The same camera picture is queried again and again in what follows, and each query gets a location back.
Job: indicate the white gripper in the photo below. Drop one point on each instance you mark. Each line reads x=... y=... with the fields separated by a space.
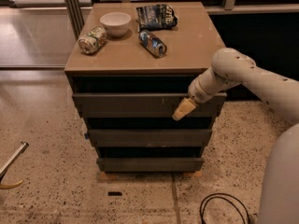
x=197 y=93

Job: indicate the grey drawer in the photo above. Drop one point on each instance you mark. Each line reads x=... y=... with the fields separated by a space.
x=150 y=138
x=127 y=105
x=150 y=164

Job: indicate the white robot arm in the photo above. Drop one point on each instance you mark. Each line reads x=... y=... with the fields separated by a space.
x=279 y=202

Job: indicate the brown drawer cabinet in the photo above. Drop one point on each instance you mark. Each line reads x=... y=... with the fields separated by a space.
x=122 y=65

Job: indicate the blue silver soda can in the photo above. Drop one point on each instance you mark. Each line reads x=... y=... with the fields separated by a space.
x=153 y=44

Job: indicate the blue chip bag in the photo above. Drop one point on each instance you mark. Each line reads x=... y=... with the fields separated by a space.
x=156 y=17

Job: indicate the white ceramic bowl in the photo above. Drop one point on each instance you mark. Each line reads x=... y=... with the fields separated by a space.
x=116 y=23

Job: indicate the green white soda can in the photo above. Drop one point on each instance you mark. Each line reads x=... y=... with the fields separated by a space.
x=93 y=40

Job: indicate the black floor marker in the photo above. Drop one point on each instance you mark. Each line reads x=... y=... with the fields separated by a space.
x=114 y=193

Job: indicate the metal chair leg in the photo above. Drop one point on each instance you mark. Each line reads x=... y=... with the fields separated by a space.
x=7 y=165

